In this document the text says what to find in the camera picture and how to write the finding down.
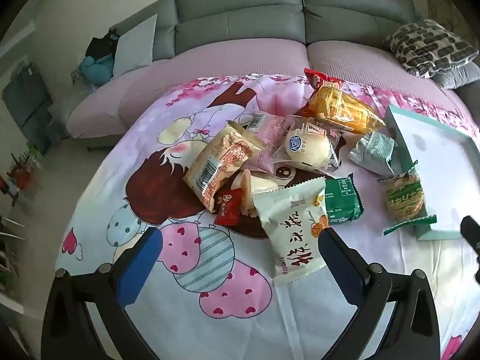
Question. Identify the plain grey pillow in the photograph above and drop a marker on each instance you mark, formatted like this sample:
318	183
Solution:
459	77

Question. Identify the pink snack packet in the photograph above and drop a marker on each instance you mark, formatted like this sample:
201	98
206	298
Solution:
262	150

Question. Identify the black white patterned pillow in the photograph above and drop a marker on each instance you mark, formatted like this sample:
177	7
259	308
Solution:
427	47

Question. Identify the cream orange-print snack packet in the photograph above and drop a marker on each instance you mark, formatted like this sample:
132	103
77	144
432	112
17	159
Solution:
221	157

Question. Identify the grey sofa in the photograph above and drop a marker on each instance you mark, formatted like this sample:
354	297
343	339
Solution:
240	7

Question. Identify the clear cake packet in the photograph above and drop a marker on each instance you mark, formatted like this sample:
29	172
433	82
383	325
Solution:
258	185

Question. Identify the white persimmon-print snack packet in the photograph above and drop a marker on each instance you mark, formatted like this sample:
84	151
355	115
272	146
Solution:
288	225

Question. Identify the silver green snack packet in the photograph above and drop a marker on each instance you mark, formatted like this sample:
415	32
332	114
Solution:
373	152

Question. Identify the teal cloth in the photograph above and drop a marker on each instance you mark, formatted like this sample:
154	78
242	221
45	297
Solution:
93	71

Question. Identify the dark clothes pile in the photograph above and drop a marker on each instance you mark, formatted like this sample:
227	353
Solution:
98	47

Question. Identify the clear steamed bun packet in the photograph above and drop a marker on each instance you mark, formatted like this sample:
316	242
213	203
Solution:
307	146

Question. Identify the pink sofa cover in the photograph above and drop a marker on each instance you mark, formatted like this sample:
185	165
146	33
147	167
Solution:
225	63

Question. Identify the pale blue pillow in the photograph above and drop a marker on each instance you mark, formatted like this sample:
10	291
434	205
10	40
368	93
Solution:
135	48

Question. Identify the red-flowered potted plant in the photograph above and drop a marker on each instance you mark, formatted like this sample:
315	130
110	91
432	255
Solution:
22	172

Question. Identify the yellow bread packet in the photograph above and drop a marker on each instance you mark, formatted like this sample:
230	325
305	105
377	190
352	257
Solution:
345	110

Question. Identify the teal-rimmed white tray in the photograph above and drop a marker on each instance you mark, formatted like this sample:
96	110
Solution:
442	165

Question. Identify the small red candy packet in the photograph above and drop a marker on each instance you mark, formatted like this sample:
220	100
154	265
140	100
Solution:
228	208

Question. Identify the dark green snack packet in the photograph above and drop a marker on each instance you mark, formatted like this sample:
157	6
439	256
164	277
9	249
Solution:
343	202

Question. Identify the red twisted snack packet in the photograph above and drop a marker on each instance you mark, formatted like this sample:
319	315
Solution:
318	78

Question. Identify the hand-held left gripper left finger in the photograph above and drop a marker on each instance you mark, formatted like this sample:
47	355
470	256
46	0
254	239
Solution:
140	262

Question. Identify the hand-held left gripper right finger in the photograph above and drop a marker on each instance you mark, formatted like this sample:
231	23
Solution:
337	262

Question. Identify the printed cartoon blanket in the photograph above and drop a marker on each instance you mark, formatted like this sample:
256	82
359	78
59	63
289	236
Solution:
210	326

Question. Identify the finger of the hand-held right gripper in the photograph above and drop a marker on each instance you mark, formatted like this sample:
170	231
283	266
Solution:
473	232

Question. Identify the dark blue cabinet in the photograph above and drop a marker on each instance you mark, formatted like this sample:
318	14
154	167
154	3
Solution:
26	101

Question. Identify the green-edged rice cracker packet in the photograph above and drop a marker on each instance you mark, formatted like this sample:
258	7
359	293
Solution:
405	195

